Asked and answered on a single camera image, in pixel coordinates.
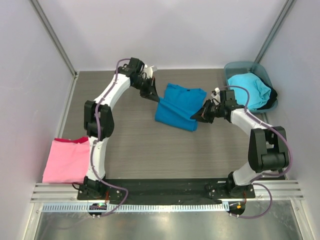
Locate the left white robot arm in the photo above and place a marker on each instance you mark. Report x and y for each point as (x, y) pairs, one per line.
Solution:
(99, 122)

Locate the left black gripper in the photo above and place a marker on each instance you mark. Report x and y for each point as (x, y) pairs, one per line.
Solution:
(150, 90)

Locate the aluminium corner post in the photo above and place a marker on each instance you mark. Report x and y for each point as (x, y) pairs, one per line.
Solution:
(53, 36)
(280, 19)

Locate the aluminium front rail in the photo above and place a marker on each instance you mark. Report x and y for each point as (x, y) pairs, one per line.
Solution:
(65, 193)

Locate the slotted white cable duct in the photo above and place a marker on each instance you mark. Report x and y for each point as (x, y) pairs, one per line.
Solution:
(89, 207)

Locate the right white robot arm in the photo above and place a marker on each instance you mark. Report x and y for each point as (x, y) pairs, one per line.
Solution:
(267, 150)

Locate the blue translucent plastic bin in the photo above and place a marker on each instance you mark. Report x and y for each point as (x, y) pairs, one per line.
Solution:
(243, 67)

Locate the pink folded t shirt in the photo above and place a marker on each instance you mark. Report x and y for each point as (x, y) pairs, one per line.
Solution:
(68, 161)

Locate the right aluminium corner post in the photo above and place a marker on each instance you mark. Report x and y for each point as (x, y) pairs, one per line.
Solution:
(280, 19)

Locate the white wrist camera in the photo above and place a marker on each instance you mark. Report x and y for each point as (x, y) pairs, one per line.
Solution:
(149, 70)
(215, 94)

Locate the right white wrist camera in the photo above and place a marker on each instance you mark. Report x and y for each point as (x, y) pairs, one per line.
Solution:
(215, 94)

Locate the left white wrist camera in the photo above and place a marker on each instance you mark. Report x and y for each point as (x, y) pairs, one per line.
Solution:
(149, 70)

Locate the light blue t shirt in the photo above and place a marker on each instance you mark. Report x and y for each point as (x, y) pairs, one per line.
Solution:
(259, 93)

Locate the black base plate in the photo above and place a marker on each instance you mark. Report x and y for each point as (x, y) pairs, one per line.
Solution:
(168, 191)

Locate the black t shirt in bin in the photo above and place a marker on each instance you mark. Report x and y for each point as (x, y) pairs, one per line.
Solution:
(272, 97)

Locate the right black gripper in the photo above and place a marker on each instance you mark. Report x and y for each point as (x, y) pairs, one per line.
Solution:
(207, 112)

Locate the left aluminium corner post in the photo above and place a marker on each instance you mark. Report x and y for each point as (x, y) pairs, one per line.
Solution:
(53, 36)

